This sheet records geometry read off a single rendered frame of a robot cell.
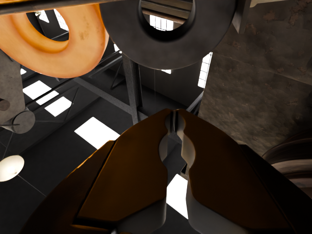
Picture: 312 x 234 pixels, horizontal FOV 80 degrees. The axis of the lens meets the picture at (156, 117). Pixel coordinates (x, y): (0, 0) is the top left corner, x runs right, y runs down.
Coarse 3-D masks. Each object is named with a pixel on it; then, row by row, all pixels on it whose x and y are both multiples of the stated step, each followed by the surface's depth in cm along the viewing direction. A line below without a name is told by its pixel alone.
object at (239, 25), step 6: (240, 0) 19; (246, 0) 18; (240, 6) 20; (246, 6) 19; (240, 12) 20; (246, 12) 19; (234, 18) 22; (240, 18) 20; (246, 18) 19; (234, 24) 22; (240, 24) 20; (240, 30) 20
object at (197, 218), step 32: (192, 128) 10; (192, 160) 9; (224, 160) 8; (192, 192) 6; (224, 192) 6; (256, 192) 6; (192, 224) 7; (224, 224) 6; (256, 224) 5; (288, 224) 5
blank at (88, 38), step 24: (0, 0) 21; (0, 24) 23; (24, 24) 25; (72, 24) 23; (96, 24) 22; (0, 48) 25; (24, 48) 25; (48, 48) 26; (72, 48) 25; (96, 48) 25; (48, 72) 28; (72, 72) 28
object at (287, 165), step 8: (296, 144) 44; (304, 144) 42; (280, 152) 47; (288, 152) 44; (296, 152) 42; (304, 152) 41; (272, 160) 47; (280, 160) 43; (288, 160) 41; (296, 160) 39; (304, 160) 38; (280, 168) 43; (288, 168) 42; (296, 168) 40; (304, 168) 39
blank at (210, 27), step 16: (128, 0) 20; (208, 0) 20; (224, 0) 20; (112, 16) 22; (128, 16) 22; (192, 16) 22; (208, 16) 21; (224, 16) 21; (112, 32) 23; (128, 32) 23; (144, 32) 23; (160, 32) 25; (176, 32) 24; (192, 32) 23; (208, 32) 23; (224, 32) 23; (128, 48) 25; (144, 48) 24; (160, 48) 24; (176, 48) 24; (192, 48) 24; (208, 48) 24; (144, 64) 26; (160, 64) 26; (176, 64) 26; (192, 64) 26
